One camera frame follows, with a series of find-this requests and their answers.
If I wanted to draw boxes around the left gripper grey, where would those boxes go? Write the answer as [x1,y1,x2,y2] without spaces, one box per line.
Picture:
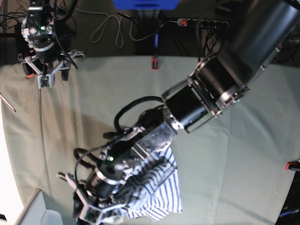
[57,172,126,225]

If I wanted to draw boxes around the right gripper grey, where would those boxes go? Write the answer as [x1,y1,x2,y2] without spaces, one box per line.
[25,50,85,81]

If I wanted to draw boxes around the blue striped white t-shirt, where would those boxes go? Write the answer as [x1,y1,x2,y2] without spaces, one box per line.
[107,148,183,221]

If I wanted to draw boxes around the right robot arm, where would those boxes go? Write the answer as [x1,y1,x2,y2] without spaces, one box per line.
[20,0,85,88]

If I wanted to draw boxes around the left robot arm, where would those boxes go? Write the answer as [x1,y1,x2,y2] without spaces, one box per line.
[58,0,300,225]

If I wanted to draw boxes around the red clamp left corner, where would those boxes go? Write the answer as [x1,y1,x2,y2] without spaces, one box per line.
[18,52,36,79]

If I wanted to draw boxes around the white box corner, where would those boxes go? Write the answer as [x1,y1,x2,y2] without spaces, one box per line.
[15,188,63,225]

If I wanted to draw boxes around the blue plastic block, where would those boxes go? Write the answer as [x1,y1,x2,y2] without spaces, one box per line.
[113,0,180,10]

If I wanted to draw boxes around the red clamp top centre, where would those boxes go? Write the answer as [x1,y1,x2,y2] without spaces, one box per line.
[151,56,159,70]

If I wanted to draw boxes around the white power strip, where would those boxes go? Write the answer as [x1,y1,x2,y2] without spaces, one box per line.
[176,18,230,30]

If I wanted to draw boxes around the grey-green table cloth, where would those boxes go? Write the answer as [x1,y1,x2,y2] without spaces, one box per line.
[0,56,300,225]

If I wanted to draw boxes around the red clamp right edge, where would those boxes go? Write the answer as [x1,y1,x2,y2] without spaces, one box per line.
[285,160,300,172]

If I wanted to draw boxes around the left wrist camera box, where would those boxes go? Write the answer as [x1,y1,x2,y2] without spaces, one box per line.
[79,205,103,225]

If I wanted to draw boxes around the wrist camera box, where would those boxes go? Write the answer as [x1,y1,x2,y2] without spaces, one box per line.
[37,74,55,89]
[79,205,103,225]

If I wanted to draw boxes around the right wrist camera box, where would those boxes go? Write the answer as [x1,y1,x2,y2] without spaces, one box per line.
[37,74,55,89]

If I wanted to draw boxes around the white looped cable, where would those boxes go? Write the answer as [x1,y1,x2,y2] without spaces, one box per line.
[75,7,141,49]

